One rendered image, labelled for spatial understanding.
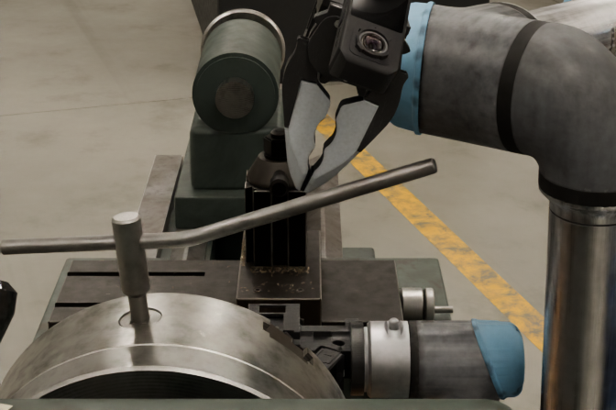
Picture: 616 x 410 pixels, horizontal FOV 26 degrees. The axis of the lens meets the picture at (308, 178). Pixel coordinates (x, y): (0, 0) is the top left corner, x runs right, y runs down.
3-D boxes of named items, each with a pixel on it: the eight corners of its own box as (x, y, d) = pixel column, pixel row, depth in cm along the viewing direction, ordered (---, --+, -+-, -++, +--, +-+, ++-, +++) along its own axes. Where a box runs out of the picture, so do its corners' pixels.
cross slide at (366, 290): (402, 354, 162) (403, 321, 161) (49, 354, 162) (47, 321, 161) (394, 289, 179) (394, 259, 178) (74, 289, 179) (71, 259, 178)
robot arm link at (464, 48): (712, 79, 155) (502, 171, 111) (592, 59, 163) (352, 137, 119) (728, -25, 152) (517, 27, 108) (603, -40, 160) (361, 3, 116)
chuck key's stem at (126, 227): (128, 359, 103) (107, 222, 99) (134, 345, 105) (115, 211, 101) (156, 358, 103) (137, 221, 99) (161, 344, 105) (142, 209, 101)
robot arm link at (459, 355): (523, 420, 128) (529, 342, 125) (410, 421, 128) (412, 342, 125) (511, 380, 136) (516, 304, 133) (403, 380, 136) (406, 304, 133)
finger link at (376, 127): (376, 152, 105) (416, 49, 102) (377, 159, 103) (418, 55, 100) (319, 133, 104) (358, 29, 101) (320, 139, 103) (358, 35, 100)
